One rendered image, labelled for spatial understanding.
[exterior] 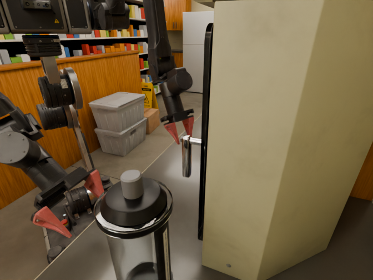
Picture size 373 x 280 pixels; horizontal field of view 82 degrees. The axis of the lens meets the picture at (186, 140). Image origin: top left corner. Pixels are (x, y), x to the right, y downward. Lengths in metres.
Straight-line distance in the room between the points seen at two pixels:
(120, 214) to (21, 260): 1.73
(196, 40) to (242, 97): 5.20
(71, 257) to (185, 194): 0.32
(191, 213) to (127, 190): 0.35
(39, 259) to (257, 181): 1.76
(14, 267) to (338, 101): 1.96
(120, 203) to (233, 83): 0.21
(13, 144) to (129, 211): 0.26
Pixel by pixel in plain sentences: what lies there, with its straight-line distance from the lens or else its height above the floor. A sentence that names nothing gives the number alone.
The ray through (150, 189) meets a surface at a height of 1.18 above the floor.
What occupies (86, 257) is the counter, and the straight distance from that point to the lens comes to 0.58.
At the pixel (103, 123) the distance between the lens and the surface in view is 2.74.
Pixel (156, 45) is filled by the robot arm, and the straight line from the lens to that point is 0.71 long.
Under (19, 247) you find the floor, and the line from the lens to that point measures 2.10.
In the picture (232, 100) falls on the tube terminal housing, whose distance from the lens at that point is 0.29.
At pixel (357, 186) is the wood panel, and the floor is 0.98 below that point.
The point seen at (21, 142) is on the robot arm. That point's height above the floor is 1.21.
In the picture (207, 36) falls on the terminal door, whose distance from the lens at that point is 0.30.
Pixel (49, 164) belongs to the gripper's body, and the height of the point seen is 1.13.
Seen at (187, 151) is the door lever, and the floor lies 1.18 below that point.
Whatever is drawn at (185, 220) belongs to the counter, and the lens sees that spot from 0.60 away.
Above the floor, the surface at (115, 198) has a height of 1.18.
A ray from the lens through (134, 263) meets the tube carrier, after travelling 0.35.
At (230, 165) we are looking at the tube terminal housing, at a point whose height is 1.20.
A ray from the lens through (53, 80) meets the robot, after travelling 1.14.
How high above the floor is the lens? 1.38
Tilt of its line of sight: 26 degrees down
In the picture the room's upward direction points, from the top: straight up
